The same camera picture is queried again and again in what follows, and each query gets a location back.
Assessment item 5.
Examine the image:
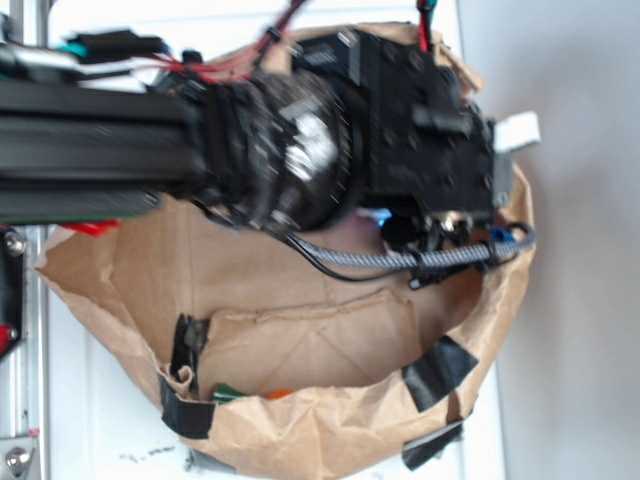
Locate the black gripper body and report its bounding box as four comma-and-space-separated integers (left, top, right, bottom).
293, 30, 495, 223

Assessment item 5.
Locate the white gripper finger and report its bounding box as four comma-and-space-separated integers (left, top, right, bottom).
494, 112, 541, 151

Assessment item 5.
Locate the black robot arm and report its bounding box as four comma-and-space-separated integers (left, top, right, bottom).
1, 28, 514, 232

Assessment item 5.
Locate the brown paper bag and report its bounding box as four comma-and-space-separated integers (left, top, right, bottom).
36, 23, 536, 479

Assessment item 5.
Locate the orange toy carrot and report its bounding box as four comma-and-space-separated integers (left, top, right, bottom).
212, 383, 293, 404

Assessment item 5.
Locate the braided grey cable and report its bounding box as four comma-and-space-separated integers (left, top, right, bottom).
279, 222, 537, 292

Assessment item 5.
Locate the red wire bundle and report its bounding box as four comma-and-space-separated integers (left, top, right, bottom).
134, 0, 441, 84

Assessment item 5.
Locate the black mounting bracket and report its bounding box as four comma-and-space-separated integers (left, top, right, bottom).
1, 225, 26, 359

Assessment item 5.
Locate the aluminium frame rail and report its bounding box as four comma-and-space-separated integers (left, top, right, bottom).
0, 0, 53, 480

